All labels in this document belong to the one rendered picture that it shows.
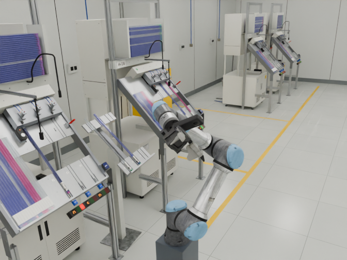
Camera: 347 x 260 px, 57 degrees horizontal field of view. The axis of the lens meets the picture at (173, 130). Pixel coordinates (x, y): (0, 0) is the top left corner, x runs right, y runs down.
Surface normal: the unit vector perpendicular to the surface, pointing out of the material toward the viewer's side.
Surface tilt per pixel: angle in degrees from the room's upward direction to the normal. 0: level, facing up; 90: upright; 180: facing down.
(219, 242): 0
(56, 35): 90
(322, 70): 90
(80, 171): 48
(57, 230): 90
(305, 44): 90
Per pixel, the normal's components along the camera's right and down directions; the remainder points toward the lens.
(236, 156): 0.62, 0.15
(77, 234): 0.86, 0.15
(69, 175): 0.62, -0.52
